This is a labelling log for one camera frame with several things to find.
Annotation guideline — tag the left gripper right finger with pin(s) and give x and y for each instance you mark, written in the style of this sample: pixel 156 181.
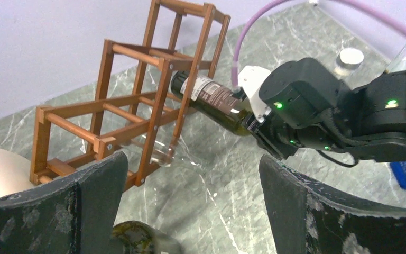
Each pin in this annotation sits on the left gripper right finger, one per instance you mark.
pixel 309 216

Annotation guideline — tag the brown wooden wine rack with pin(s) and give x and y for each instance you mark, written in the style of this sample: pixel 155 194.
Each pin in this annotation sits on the brown wooden wine rack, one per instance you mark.
pixel 159 102

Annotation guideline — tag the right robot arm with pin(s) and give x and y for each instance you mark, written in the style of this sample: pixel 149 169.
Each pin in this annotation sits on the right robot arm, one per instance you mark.
pixel 311 108

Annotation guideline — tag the cream orange cylindrical box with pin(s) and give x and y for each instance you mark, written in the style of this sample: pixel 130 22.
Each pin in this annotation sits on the cream orange cylindrical box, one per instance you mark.
pixel 14 173

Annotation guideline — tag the clear round bottle red label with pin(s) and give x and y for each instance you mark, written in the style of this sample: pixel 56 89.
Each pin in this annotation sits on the clear round bottle red label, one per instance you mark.
pixel 347 61

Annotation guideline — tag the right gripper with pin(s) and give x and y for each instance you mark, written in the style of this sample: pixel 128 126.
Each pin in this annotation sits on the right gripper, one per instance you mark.
pixel 271 135

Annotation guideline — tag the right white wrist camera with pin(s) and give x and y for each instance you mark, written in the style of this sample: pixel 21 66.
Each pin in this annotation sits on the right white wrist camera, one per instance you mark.
pixel 250 79

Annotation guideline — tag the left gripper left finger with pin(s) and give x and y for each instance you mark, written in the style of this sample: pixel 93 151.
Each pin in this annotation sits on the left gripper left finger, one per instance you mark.
pixel 71 214

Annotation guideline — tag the clear glass bottle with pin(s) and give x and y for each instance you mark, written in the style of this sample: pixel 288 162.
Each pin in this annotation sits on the clear glass bottle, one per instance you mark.
pixel 159 154

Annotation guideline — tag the green wine bottle tan label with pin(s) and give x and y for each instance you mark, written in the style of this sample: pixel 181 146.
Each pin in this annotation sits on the green wine bottle tan label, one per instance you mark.
pixel 219 104

